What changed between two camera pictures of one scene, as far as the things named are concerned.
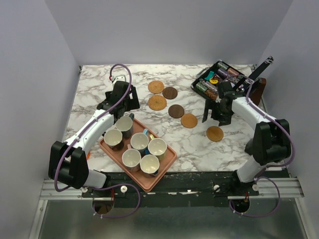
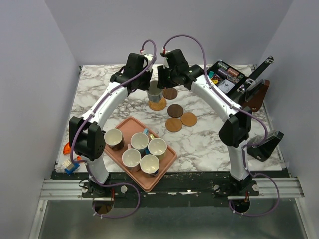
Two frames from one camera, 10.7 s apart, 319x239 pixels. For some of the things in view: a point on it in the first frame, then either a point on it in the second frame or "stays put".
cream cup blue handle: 139,141 stays put
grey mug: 124,124 -> 154,93
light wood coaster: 189,120 stays put
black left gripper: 133,103 -> 145,86
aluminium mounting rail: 268,187 stays put
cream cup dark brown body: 113,138 stays put
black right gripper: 215,113 -> 162,79
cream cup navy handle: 149,165 stays put
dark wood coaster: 176,111 stays put
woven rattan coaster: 157,102 stays put
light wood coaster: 215,133 -> 173,125
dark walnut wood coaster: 169,92 stays put
